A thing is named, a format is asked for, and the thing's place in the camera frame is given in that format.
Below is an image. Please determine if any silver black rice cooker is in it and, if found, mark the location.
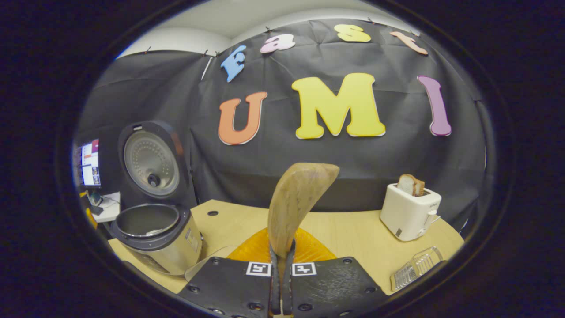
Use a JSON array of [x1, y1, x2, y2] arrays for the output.
[[109, 120, 203, 276]]

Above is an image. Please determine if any black backdrop cloth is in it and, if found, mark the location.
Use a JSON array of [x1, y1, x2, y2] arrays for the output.
[[77, 19, 490, 230]]

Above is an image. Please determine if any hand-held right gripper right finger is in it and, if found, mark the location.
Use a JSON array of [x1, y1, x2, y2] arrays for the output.
[[282, 227, 389, 318]]

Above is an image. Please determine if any white side table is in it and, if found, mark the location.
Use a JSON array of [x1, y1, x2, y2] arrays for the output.
[[90, 191, 121, 223]]

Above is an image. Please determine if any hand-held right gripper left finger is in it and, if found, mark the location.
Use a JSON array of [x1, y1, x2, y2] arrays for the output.
[[179, 227, 283, 318]]

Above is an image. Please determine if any clear wire chopstick holder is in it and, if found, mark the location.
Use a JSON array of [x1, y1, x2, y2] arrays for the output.
[[390, 246, 444, 292]]

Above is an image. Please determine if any white toaster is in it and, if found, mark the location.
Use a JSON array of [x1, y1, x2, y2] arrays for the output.
[[380, 182, 442, 242]]

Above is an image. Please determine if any wooden spoon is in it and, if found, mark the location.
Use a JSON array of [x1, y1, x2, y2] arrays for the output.
[[267, 163, 340, 259]]

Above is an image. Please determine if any computer monitor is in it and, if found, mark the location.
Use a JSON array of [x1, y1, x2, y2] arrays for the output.
[[79, 139, 101, 188]]

